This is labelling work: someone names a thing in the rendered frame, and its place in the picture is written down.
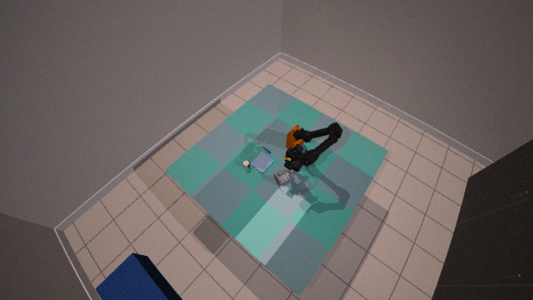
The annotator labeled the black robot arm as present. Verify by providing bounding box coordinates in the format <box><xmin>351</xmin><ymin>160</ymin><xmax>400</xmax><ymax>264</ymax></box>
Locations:
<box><xmin>286</xmin><ymin>122</ymin><xmax>342</xmax><ymax>172</ymax></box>

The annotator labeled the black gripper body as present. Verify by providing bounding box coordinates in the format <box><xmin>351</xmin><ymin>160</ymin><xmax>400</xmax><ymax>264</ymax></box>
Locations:
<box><xmin>284</xmin><ymin>144</ymin><xmax>304</xmax><ymax>170</ymax></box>

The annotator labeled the blue-grey rectangular mat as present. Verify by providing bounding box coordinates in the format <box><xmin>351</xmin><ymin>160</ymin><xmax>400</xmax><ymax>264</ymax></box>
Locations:
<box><xmin>250</xmin><ymin>152</ymin><xmax>275</xmax><ymax>173</ymax></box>

